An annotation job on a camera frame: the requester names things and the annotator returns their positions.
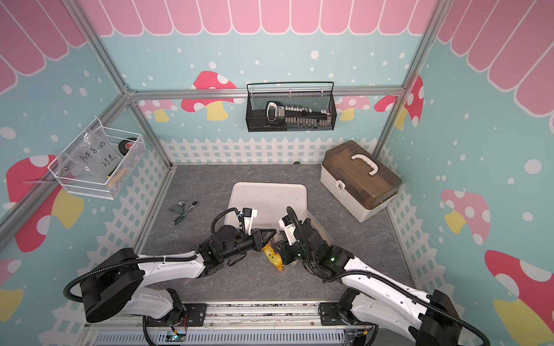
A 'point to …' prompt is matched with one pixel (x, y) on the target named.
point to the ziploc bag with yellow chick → (275, 258)
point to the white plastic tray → (270, 200)
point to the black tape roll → (125, 145)
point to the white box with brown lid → (362, 184)
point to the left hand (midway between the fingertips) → (277, 236)
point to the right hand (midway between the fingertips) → (274, 246)
